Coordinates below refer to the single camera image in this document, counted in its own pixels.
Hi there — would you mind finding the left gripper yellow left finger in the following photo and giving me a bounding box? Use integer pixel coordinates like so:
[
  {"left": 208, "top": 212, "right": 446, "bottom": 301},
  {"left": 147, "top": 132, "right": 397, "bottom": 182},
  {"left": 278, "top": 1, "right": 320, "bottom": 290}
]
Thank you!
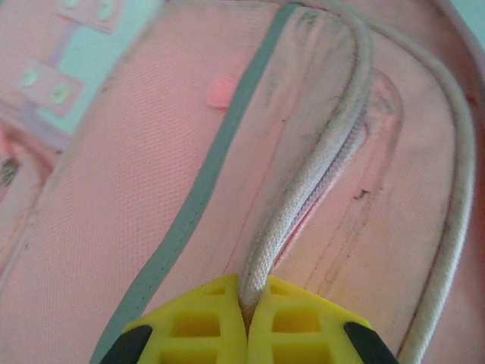
[{"left": 90, "top": 272, "right": 248, "bottom": 364}]

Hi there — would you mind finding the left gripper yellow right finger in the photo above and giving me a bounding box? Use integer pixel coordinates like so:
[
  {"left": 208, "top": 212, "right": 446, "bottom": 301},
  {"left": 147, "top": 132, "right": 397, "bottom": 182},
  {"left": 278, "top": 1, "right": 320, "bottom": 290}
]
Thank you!
[{"left": 246, "top": 275, "right": 399, "bottom": 364}]

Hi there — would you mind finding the pink backpack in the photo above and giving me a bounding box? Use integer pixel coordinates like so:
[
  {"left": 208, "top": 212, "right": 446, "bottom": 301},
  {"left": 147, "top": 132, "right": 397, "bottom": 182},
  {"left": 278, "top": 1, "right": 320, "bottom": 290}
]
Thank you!
[{"left": 0, "top": 0, "right": 485, "bottom": 364}]

